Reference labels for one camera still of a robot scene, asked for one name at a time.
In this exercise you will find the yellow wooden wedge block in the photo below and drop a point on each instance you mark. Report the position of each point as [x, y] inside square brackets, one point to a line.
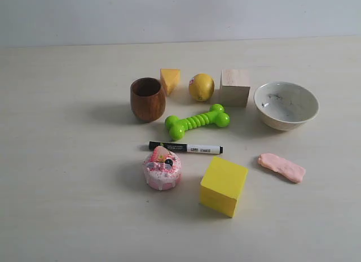
[169, 78]

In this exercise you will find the green rubber bone toy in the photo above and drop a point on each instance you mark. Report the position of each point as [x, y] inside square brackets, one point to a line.
[177, 127]

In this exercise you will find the pink putty slab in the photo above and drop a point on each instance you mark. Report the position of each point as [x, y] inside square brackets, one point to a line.
[291, 171]

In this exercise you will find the natural wooden cube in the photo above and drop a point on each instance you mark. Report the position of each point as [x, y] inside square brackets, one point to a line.
[234, 87]

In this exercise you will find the brown wooden cup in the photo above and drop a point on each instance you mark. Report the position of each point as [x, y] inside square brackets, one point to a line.
[147, 99]

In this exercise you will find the yellow lemon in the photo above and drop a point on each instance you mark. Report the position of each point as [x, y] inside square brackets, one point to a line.
[201, 87]

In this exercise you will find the white marbled ceramic bowl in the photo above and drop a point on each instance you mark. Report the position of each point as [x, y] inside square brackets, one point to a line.
[285, 106]

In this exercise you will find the black and white marker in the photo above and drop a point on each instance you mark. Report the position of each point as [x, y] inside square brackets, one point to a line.
[182, 147]

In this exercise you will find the yellow cube block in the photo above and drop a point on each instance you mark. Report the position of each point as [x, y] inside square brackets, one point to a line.
[222, 185]

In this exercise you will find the pink toy cake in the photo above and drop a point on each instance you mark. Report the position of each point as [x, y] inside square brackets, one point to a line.
[162, 169]

